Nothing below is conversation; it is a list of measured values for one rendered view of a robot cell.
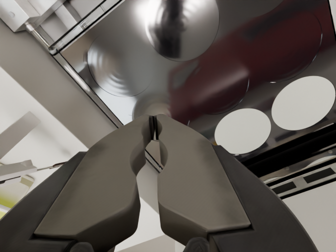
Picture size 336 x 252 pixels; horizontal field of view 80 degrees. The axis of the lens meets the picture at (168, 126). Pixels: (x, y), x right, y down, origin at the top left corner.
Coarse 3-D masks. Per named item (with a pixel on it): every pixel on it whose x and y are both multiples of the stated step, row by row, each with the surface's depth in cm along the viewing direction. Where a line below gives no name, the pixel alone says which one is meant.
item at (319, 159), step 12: (312, 132) 40; (324, 132) 40; (288, 144) 42; (264, 156) 44; (312, 156) 37; (324, 156) 35; (276, 168) 39; (288, 168) 37; (300, 168) 36; (312, 168) 36; (264, 180) 38; (276, 180) 38
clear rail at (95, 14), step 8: (104, 0) 26; (112, 0) 26; (120, 0) 26; (96, 8) 27; (104, 8) 27; (88, 16) 27; (96, 16) 27; (80, 24) 28; (88, 24) 28; (72, 32) 28; (80, 32) 28; (56, 40) 29; (64, 40) 29; (72, 40) 29; (48, 48) 30; (56, 48) 29
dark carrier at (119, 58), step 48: (144, 0) 26; (192, 0) 26; (240, 0) 26; (288, 0) 26; (96, 48) 30; (144, 48) 30; (192, 48) 30; (240, 48) 29; (288, 48) 29; (144, 96) 34; (192, 96) 34; (240, 96) 33
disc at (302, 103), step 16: (304, 80) 32; (320, 80) 32; (288, 96) 33; (304, 96) 33; (320, 96) 33; (272, 112) 35; (288, 112) 35; (304, 112) 35; (320, 112) 35; (288, 128) 37
